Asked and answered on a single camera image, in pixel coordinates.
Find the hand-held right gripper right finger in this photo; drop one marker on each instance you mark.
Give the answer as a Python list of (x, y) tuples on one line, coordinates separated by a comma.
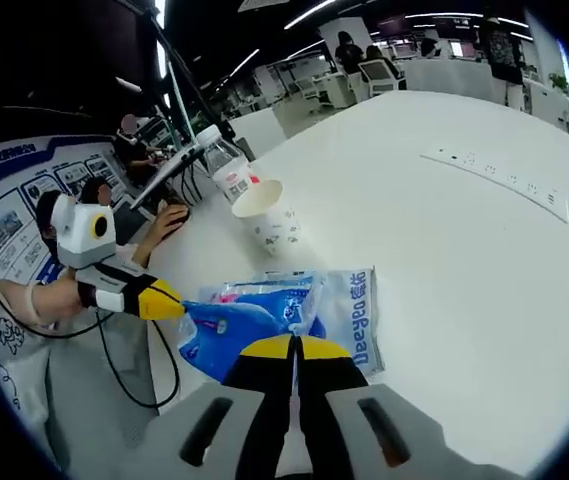
[(334, 380)]

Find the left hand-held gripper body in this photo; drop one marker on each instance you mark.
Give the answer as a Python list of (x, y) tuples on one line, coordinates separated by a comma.
[(84, 235)]

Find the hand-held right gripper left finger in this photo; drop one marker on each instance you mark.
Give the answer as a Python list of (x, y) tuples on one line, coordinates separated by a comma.
[(259, 380)]

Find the blue flowered packet item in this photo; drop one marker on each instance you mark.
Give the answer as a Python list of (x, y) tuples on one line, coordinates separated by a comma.
[(234, 330)]

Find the white and blue packet item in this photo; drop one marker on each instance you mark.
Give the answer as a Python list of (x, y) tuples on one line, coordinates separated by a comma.
[(354, 320)]

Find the white paper cup item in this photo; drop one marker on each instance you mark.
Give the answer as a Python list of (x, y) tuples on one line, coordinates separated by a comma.
[(276, 230)]

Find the clear plastic bottle item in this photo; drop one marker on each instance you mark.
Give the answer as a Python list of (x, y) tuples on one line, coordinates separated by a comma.
[(224, 165)]

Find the person's white printed shirt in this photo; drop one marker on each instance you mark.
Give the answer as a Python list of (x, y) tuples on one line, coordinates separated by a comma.
[(9, 380)]

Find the white table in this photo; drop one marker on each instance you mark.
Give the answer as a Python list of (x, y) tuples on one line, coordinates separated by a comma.
[(439, 275)]

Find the table power socket strip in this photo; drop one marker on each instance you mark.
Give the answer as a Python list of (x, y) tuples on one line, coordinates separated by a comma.
[(504, 182)]

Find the white office chair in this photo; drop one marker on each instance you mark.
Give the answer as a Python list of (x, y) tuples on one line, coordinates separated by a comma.
[(384, 80)]

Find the green potted plant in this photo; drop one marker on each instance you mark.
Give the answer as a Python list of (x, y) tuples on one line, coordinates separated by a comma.
[(559, 82)]

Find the wall poster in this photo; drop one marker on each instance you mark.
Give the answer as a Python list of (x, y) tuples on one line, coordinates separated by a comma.
[(19, 215)]

